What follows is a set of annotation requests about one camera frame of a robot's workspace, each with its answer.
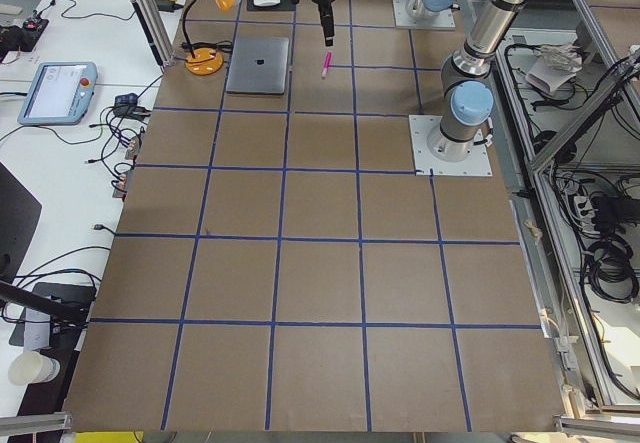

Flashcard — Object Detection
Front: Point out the grey closed laptop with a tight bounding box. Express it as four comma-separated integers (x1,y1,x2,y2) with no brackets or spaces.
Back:
226,36,290,95

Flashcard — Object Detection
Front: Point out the black mousepad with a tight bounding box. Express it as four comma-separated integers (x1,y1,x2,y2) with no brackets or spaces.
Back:
246,0,295,12

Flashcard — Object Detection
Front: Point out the white paper cup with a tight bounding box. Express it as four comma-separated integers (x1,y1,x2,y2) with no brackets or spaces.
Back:
8,351,61,386

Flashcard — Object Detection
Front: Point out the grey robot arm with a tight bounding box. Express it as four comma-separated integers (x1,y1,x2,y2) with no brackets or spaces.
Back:
405,0,455,30
427,0,525,163

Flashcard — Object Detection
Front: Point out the black power adapter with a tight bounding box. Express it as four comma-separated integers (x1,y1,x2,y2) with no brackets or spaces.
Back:
154,0,183,13

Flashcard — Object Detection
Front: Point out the blue teach pendant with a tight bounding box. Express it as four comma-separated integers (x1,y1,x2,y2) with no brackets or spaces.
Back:
17,62,98,126

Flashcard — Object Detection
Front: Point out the orange desk lamp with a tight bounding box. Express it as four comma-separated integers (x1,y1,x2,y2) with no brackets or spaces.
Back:
181,0,241,76

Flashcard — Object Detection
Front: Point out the white computer mouse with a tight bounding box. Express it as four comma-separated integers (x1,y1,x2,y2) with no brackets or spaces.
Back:
253,0,281,8

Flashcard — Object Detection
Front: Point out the pink marker pen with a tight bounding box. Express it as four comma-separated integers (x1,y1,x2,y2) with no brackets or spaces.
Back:
321,51,333,79

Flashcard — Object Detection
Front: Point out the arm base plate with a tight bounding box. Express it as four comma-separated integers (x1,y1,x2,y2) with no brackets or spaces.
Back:
409,115,493,177
392,0,455,31

